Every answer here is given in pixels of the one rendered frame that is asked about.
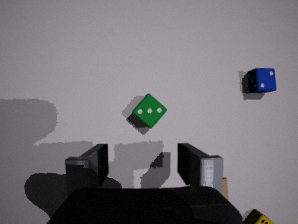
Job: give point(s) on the yellow die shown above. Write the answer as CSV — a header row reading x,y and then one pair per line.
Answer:
x,y
257,217

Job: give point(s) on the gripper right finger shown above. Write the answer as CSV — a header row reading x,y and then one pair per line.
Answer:
x,y
197,168

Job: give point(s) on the green die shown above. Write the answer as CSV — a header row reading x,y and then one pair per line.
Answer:
x,y
149,110

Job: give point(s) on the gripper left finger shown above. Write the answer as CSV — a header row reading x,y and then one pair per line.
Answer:
x,y
88,170

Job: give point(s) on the blue die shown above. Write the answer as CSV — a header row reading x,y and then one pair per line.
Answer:
x,y
261,80

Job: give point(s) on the tan flat mat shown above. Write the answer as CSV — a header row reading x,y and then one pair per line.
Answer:
x,y
225,188

